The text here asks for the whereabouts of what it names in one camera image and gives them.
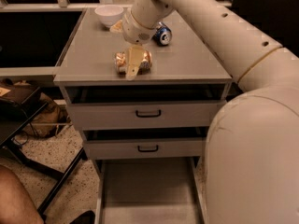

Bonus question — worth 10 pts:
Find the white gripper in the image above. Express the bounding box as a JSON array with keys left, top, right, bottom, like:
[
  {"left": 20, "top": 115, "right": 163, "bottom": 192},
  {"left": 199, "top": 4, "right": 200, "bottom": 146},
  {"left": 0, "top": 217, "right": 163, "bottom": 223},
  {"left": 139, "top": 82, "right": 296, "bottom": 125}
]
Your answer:
[{"left": 109, "top": 7, "right": 157, "bottom": 80}]

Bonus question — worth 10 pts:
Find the orange crushed soda can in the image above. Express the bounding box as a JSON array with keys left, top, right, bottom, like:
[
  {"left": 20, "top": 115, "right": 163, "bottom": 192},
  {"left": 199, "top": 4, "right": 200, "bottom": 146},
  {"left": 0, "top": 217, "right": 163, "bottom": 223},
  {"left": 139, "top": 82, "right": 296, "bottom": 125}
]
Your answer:
[{"left": 114, "top": 50, "right": 152, "bottom": 75}]

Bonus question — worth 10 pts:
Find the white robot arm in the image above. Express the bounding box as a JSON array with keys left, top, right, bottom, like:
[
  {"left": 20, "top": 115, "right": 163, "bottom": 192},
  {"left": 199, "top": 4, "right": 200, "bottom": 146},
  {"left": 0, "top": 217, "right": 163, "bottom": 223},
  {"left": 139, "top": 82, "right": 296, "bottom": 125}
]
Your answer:
[{"left": 122, "top": 0, "right": 299, "bottom": 224}]

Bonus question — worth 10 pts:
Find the blue soda can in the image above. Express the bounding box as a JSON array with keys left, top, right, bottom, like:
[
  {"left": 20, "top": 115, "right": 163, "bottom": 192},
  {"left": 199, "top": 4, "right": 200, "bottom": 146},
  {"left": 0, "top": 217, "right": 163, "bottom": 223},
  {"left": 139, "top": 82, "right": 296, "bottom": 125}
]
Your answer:
[{"left": 153, "top": 21, "right": 172, "bottom": 46}]

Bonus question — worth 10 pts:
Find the grey drawer cabinet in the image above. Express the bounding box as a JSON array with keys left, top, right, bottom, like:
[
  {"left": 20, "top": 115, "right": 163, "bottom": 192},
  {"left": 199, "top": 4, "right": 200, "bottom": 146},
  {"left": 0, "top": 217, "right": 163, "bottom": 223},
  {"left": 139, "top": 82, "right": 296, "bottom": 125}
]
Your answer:
[{"left": 52, "top": 6, "right": 234, "bottom": 224}]

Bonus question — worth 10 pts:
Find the open bottom drawer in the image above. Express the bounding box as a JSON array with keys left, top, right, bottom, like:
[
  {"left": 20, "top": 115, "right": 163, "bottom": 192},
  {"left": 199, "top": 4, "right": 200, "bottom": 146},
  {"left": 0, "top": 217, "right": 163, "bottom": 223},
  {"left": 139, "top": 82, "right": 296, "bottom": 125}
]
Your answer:
[{"left": 94, "top": 158, "right": 206, "bottom": 224}]

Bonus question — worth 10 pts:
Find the white bowl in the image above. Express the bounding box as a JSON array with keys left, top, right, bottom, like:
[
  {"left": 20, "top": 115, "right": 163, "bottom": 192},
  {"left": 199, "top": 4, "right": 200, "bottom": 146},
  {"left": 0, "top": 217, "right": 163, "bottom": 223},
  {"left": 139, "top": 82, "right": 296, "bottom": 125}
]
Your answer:
[{"left": 94, "top": 5, "right": 124, "bottom": 28}]

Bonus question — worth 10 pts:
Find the brown bag on floor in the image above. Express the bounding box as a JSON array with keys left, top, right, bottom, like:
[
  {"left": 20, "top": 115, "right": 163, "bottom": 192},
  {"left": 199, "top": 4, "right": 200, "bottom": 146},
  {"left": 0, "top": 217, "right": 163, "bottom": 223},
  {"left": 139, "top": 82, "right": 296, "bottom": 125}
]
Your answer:
[{"left": 13, "top": 81, "right": 67, "bottom": 138}]

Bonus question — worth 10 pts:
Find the black side table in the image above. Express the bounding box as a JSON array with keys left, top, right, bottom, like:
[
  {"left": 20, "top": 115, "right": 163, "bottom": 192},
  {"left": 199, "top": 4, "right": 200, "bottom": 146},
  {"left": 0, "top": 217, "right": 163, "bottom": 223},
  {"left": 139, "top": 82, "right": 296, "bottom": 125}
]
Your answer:
[{"left": 0, "top": 82, "right": 86, "bottom": 219}]

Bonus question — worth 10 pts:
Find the person's bare leg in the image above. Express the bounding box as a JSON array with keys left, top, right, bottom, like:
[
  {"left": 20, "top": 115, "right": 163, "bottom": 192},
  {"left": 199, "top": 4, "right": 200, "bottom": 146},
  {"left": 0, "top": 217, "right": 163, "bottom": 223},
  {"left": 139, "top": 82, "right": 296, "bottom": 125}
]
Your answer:
[{"left": 0, "top": 166, "right": 44, "bottom": 224}]

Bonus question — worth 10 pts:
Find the top drawer with black handle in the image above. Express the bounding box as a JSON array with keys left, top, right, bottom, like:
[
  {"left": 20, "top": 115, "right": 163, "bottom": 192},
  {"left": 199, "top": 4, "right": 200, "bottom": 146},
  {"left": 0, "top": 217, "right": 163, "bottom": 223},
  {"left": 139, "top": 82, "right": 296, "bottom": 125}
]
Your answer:
[{"left": 67, "top": 101, "right": 226, "bottom": 131}]

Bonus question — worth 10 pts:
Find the drawer with black handle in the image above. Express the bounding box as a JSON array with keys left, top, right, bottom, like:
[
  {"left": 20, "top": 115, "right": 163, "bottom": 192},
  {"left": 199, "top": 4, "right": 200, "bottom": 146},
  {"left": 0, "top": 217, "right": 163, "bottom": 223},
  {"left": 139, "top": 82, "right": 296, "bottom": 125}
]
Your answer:
[
  {"left": 67, "top": 101, "right": 226, "bottom": 131},
  {"left": 83, "top": 138, "right": 206, "bottom": 160}
]

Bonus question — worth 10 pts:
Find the middle drawer with black handle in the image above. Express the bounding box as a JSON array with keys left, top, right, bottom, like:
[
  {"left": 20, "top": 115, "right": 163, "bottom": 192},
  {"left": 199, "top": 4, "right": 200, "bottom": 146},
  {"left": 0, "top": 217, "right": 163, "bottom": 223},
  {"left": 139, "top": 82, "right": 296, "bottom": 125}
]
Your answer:
[{"left": 83, "top": 138, "right": 206, "bottom": 160}]

